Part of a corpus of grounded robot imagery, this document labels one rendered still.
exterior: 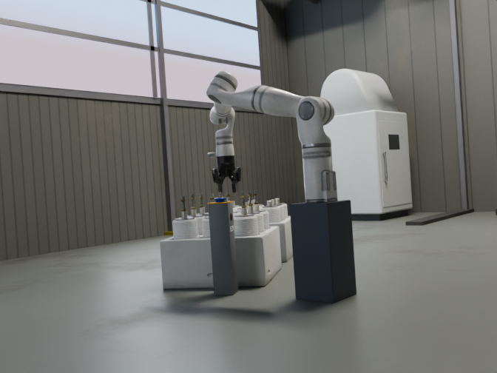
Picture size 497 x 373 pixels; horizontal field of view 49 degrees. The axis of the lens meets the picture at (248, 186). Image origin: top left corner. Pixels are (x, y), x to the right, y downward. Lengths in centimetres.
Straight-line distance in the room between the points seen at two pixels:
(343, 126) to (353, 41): 117
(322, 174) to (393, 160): 288
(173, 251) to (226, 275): 28
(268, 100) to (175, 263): 70
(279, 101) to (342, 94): 278
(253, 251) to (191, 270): 25
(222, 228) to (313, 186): 36
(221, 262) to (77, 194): 215
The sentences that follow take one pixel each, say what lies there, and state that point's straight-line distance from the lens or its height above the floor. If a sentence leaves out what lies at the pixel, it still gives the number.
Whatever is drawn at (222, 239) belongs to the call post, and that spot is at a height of 19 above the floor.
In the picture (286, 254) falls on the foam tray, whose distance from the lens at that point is 252.
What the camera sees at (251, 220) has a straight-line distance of 202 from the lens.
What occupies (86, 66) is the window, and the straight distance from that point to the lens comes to 404.
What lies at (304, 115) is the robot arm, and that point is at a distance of 172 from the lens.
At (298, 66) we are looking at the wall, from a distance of 574.
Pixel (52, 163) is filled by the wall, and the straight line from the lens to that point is 381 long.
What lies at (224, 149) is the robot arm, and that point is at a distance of 227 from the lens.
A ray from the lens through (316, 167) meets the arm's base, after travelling 170.
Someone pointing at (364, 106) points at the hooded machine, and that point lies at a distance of 447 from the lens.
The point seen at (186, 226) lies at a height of 23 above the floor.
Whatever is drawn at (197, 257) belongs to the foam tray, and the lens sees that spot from 204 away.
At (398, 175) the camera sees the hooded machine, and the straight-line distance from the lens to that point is 463.
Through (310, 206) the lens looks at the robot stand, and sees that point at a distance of 169.
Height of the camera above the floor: 38
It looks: 1 degrees down
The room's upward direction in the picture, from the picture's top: 4 degrees counter-clockwise
